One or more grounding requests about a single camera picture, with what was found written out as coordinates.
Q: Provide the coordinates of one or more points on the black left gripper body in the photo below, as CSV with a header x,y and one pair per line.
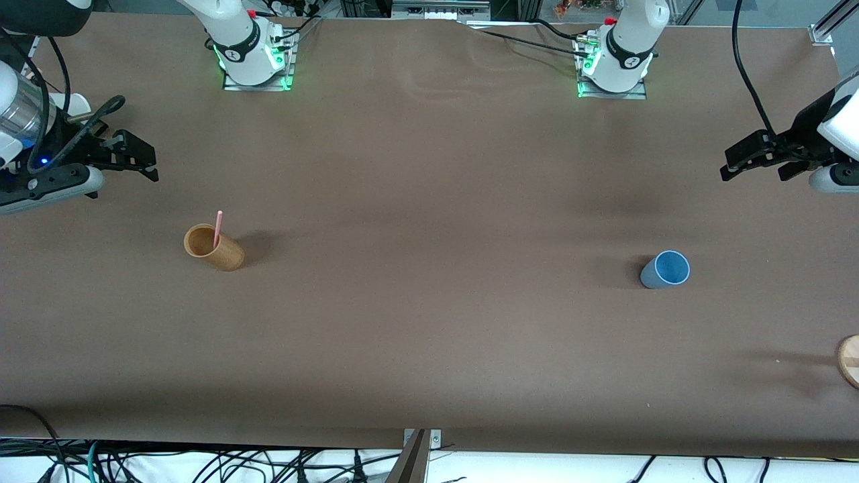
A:
x,y
803,129

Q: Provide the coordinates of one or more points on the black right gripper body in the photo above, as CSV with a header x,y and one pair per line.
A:
x,y
69,143

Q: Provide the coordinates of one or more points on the pink chopstick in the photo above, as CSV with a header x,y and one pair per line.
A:
x,y
218,225

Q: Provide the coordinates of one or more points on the blue cup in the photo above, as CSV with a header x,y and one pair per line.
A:
x,y
668,268

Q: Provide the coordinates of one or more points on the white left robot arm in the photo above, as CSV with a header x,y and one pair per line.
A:
x,y
631,43

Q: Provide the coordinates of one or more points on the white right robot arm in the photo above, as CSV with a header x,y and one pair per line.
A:
x,y
236,37

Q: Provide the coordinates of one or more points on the bamboo cup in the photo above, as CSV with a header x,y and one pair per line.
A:
x,y
228,255

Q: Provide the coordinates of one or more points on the round wooden coaster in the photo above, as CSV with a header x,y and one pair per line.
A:
x,y
851,359

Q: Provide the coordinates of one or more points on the brown table cover sheet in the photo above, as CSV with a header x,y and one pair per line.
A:
x,y
429,201

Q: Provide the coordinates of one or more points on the aluminium frame profile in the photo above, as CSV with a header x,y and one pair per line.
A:
x,y
832,23

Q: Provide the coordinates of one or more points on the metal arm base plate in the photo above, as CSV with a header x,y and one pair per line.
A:
x,y
288,67
582,90

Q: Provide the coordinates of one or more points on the metal table edge bracket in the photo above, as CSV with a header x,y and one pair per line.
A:
x,y
421,453

